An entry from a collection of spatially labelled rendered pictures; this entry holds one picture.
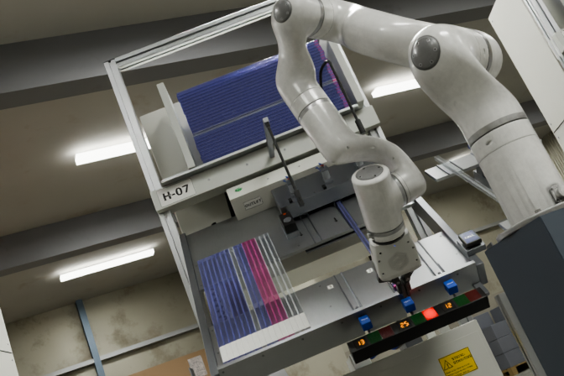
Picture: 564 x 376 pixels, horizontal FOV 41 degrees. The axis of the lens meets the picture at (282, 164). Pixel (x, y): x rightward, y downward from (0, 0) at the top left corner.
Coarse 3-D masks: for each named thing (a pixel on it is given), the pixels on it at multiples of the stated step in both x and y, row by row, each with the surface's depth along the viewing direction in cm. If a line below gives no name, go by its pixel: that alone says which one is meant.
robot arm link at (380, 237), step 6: (402, 222) 163; (396, 228) 162; (402, 228) 163; (372, 234) 164; (378, 234) 162; (384, 234) 162; (390, 234) 162; (396, 234) 162; (378, 240) 163; (384, 240) 163; (390, 240) 162
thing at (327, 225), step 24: (264, 216) 233; (312, 216) 224; (336, 216) 220; (360, 216) 216; (192, 240) 234; (216, 240) 229; (240, 240) 225; (288, 240) 217; (312, 240) 213; (336, 240) 217
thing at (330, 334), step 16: (448, 272) 178; (464, 272) 179; (416, 288) 177; (432, 288) 178; (464, 288) 181; (368, 304) 177; (384, 304) 177; (400, 304) 178; (416, 304) 179; (432, 304) 180; (336, 320) 176; (352, 320) 176; (384, 320) 179; (304, 336) 175; (320, 336) 176; (336, 336) 177; (352, 336) 178; (256, 352) 174; (272, 352) 175; (288, 352) 176; (304, 352) 177; (320, 352) 178; (224, 368) 173; (240, 368) 174; (256, 368) 175; (272, 368) 176
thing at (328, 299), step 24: (432, 240) 195; (360, 264) 195; (432, 264) 186; (456, 264) 183; (312, 288) 193; (336, 288) 190; (360, 288) 187; (384, 288) 184; (312, 312) 184; (336, 312) 181; (216, 336) 188
